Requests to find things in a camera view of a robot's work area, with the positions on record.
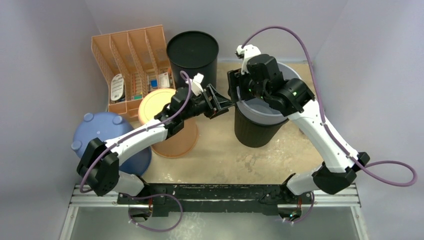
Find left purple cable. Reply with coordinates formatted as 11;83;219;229
79;70;193;232

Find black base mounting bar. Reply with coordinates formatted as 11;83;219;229
117;183;312;217

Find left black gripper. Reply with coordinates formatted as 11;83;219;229
181;85;235;122

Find dark navy cylindrical bin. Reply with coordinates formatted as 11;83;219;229
166;30;219;89

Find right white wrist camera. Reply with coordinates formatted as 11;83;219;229
235;44;261;75

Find white oval package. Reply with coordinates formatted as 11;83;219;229
110;73;125;102

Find large blue plastic bucket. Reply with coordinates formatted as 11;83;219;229
71;112;153;177

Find aluminium frame rail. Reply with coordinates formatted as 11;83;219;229
69;185;362;208

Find black ribbed bin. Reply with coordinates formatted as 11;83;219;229
234;107;289;148

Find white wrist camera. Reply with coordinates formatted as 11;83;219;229
235;44;261;75
188;73;204;96

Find small boxes in organizer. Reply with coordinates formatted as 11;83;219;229
129;70;175;100

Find orange plastic bucket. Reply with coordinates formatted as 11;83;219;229
138;88;199;158

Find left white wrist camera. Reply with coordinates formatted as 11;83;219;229
188;73;204;96

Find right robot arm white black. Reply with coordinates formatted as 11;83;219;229
227;54;370;204

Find grey plastic bucket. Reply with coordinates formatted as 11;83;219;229
236;62;301;126

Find orange plastic file organizer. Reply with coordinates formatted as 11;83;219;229
91;25;174;122

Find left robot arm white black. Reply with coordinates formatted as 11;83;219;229
76;84;235;205

